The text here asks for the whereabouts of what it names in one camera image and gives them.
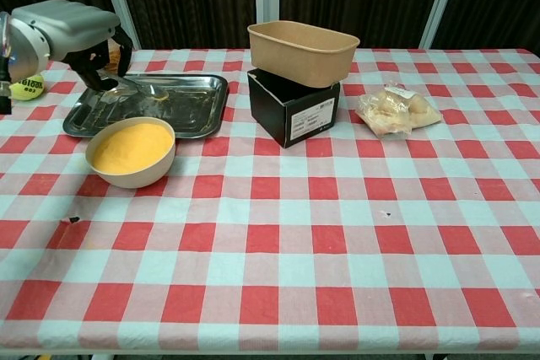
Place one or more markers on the black cardboard box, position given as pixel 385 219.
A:
pixel 270 111

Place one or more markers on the clear cup orange contents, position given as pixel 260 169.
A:
pixel 113 55

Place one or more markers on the clear bag of bread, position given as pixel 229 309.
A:
pixel 396 111

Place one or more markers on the orange bowl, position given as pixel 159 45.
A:
pixel 139 166

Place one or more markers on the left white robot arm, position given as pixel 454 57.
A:
pixel 25 52

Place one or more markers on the brown kraft paper container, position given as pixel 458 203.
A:
pixel 299 58

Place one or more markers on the silver spoon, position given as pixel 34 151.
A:
pixel 158 93

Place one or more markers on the yellow tennis ball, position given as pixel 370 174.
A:
pixel 27 88

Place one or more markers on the red white checkered tablecloth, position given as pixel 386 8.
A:
pixel 295 229

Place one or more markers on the rectangular stainless steel tray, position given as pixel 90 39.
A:
pixel 190 107

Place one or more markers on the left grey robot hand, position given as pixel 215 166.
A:
pixel 71 27

